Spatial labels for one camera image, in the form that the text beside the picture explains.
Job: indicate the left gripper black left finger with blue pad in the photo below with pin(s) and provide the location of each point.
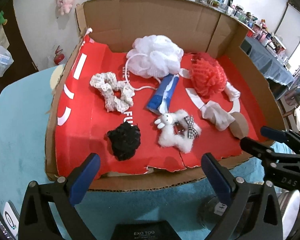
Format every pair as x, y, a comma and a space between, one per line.
36, 218

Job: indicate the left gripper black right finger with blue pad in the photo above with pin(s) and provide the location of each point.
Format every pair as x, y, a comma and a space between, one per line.
255, 205

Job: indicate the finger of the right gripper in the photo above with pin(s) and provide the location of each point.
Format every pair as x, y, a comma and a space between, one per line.
290, 138
267, 151

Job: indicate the white tissue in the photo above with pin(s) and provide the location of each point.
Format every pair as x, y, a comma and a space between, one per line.
214, 113

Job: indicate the white fluffy bunny plush clip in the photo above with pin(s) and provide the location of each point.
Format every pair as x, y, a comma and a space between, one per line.
177, 129

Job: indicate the red knitted yarn ball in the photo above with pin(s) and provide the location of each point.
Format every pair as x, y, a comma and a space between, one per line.
208, 78

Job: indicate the blue tissue pack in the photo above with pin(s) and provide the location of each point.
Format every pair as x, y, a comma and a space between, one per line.
160, 101

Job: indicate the black scrunchie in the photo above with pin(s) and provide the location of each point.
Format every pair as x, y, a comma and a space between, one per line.
125, 140

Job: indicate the white device on table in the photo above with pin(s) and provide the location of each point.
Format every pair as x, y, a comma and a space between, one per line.
11, 218

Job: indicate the glass jar metal lid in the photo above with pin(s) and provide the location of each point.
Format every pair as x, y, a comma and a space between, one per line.
211, 211

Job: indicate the white cloth strip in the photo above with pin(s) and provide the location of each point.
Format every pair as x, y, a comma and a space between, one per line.
232, 93

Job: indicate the grey-covered cluttered side table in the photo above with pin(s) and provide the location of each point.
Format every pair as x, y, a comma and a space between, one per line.
271, 11

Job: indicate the teal table cloth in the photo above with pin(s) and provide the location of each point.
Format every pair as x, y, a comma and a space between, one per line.
24, 107

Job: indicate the dark red pompom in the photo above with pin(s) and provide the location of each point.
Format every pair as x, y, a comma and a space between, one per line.
205, 56

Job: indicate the cardboard box red lining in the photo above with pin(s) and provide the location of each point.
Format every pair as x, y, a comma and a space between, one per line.
78, 121

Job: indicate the white crochet scrunchie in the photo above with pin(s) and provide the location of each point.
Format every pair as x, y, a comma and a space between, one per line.
118, 95

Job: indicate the white mesh bath loofah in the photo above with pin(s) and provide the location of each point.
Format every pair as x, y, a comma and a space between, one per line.
154, 56

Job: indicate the pink plush toy on wall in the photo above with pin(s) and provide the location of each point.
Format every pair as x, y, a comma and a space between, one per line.
64, 6

